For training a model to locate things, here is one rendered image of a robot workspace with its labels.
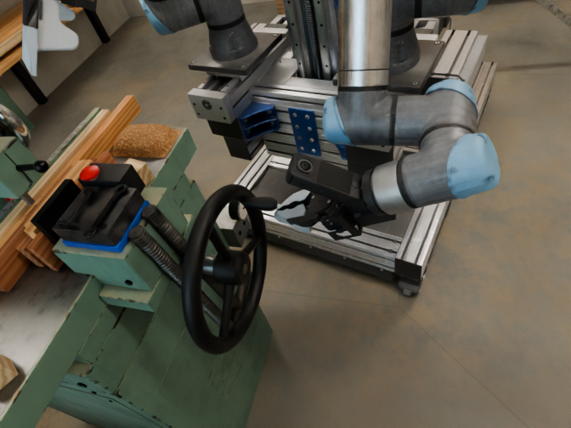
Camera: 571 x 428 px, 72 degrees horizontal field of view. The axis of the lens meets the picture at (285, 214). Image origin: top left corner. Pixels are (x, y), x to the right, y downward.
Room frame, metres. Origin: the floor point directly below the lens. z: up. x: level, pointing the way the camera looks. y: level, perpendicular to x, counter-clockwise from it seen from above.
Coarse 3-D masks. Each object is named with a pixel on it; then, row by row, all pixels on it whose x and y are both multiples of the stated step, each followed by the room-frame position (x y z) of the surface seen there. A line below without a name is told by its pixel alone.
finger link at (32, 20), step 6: (24, 0) 0.53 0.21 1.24; (30, 0) 0.53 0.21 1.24; (36, 0) 0.54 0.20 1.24; (24, 6) 0.53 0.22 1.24; (30, 6) 0.53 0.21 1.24; (36, 6) 0.54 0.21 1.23; (24, 12) 0.53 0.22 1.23; (30, 12) 0.53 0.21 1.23; (36, 12) 0.53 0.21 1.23; (24, 18) 0.52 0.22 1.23; (30, 18) 0.53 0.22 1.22; (36, 18) 0.53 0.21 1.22; (24, 24) 0.52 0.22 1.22; (30, 24) 0.52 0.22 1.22; (36, 24) 0.53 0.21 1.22
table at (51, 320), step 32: (160, 160) 0.65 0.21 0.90; (192, 224) 0.49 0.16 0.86; (32, 288) 0.42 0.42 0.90; (64, 288) 0.40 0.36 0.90; (96, 288) 0.40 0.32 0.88; (128, 288) 0.39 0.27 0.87; (160, 288) 0.38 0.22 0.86; (0, 320) 0.38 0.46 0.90; (32, 320) 0.36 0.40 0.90; (64, 320) 0.34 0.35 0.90; (96, 320) 0.37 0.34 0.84; (0, 352) 0.32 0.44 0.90; (32, 352) 0.30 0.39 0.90; (64, 352) 0.31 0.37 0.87; (32, 384) 0.26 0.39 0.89; (0, 416) 0.23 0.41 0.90; (32, 416) 0.24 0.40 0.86
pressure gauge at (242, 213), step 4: (236, 200) 0.70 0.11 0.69; (232, 204) 0.69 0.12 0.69; (236, 204) 0.69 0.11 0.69; (240, 204) 0.69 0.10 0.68; (232, 208) 0.69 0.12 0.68; (236, 208) 0.68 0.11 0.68; (240, 208) 0.69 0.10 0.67; (232, 212) 0.68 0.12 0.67; (236, 212) 0.67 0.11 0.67; (240, 212) 0.68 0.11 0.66; (244, 212) 0.69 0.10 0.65; (232, 216) 0.68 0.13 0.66; (236, 216) 0.67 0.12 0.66; (240, 216) 0.68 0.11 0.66; (244, 216) 0.69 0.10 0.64; (240, 220) 0.70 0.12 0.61
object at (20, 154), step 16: (0, 144) 0.57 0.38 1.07; (16, 144) 0.57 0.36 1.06; (0, 160) 0.53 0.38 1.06; (16, 160) 0.55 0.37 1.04; (32, 160) 0.57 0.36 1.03; (0, 176) 0.52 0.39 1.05; (16, 176) 0.54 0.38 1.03; (32, 176) 0.55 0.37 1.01; (0, 192) 0.53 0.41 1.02; (16, 192) 0.52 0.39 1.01
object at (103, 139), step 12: (132, 96) 0.87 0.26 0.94; (120, 108) 0.83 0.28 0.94; (132, 108) 0.85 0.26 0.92; (108, 120) 0.79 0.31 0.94; (120, 120) 0.80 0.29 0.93; (132, 120) 0.83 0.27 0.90; (96, 132) 0.75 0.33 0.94; (108, 132) 0.76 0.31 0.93; (120, 132) 0.79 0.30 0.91; (84, 144) 0.72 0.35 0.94; (96, 144) 0.72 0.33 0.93; (108, 144) 0.74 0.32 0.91; (84, 156) 0.69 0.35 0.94; (96, 156) 0.71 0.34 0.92; (24, 216) 0.55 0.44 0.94
